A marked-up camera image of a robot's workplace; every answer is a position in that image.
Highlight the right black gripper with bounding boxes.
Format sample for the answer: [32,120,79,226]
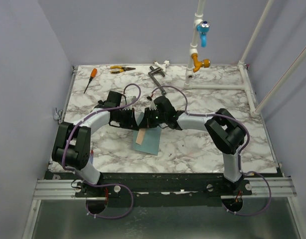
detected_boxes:
[139,109,167,129]

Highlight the tan paper letter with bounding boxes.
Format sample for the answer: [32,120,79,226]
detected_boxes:
[136,128,146,145]

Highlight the teal paper envelope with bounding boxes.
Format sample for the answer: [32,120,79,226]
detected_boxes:
[132,127,161,155]

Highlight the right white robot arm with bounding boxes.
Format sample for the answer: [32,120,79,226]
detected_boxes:
[138,96,246,195]

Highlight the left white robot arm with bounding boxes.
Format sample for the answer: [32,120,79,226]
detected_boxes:
[51,91,138,197]

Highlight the white pipe fitting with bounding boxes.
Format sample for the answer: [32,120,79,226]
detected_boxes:
[153,60,170,72]

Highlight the orange tap valve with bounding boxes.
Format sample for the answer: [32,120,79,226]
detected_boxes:
[191,53,211,73]

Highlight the blue tap valve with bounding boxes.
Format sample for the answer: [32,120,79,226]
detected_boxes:
[196,21,210,47]

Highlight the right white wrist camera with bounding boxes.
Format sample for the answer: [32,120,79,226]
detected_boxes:
[147,96,157,110]

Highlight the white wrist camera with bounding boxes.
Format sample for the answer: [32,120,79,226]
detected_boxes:
[122,96,137,110]
[147,96,157,110]

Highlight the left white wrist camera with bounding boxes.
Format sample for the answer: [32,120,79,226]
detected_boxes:
[122,96,137,110]

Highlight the dark metal crank handle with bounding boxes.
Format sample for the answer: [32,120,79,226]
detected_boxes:
[148,65,167,96]

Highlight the yellow handled pliers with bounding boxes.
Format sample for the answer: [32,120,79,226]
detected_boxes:
[110,66,136,74]

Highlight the orange handled screwdriver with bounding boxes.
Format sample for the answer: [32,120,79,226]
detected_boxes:
[84,68,98,93]

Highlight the wall hook clip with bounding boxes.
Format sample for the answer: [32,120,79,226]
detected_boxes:
[53,108,63,123]

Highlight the white PVC pipe frame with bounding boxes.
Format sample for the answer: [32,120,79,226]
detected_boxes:
[183,0,306,118]

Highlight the aluminium rail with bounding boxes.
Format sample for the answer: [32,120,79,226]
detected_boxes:
[33,177,297,201]

